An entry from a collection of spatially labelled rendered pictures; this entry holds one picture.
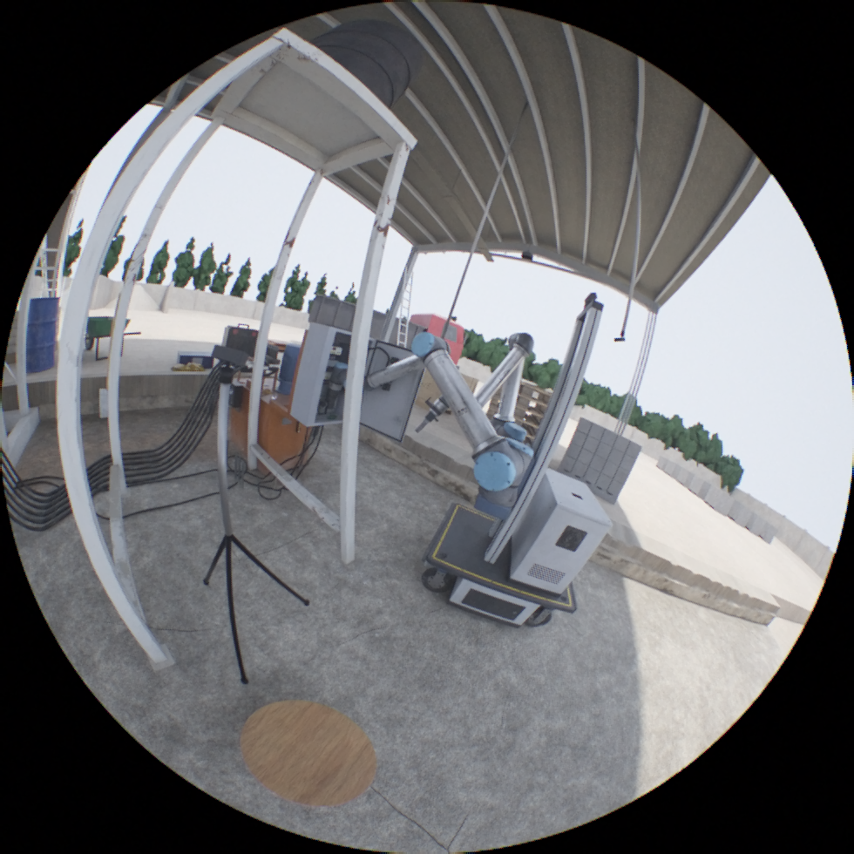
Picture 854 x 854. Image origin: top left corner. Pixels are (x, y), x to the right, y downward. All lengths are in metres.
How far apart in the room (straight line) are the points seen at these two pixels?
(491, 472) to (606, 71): 4.15
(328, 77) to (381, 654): 2.60
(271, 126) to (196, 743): 2.89
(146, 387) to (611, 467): 5.82
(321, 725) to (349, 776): 0.20
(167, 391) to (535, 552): 3.79
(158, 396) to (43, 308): 2.35
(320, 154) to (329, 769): 2.91
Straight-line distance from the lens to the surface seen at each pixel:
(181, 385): 3.60
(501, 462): 0.91
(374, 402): 1.77
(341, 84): 1.57
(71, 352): 0.84
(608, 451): 3.76
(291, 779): 1.01
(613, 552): 2.90
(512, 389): 1.69
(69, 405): 0.85
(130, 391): 3.59
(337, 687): 1.27
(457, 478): 2.70
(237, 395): 2.40
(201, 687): 1.33
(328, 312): 9.90
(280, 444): 2.20
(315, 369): 1.53
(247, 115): 2.07
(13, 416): 3.90
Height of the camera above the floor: 1.23
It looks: 15 degrees down
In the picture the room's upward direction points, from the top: 19 degrees clockwise
